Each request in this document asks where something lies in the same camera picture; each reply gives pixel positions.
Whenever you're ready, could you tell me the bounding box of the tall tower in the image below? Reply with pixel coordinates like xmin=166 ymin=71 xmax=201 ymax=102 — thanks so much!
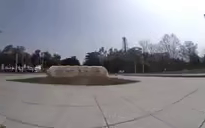
xmin=121 ymin=36 xmax=128 ymax=53

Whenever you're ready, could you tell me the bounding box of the large pale inscribed boulder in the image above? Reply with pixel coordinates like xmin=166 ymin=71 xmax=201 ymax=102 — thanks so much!
xmin=46 ymin=65 xmax=110 ymax=79

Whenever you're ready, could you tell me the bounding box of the row of parked vehicles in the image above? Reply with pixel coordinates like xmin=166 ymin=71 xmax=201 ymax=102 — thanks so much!
xmin=0 ymin=64 xmax=43 ymax=74

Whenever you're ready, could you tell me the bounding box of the row of trees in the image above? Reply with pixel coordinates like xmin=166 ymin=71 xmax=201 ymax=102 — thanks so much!
xmin=0 ymin=44 xmax=81 ymax=73
xmin=82 ymin=32 xmax=205 ymax=74

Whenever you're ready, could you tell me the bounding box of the dark planting bed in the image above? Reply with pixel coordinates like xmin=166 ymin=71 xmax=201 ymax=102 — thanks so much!
xmin=5 ymin=75 xmax=141 ymax=87

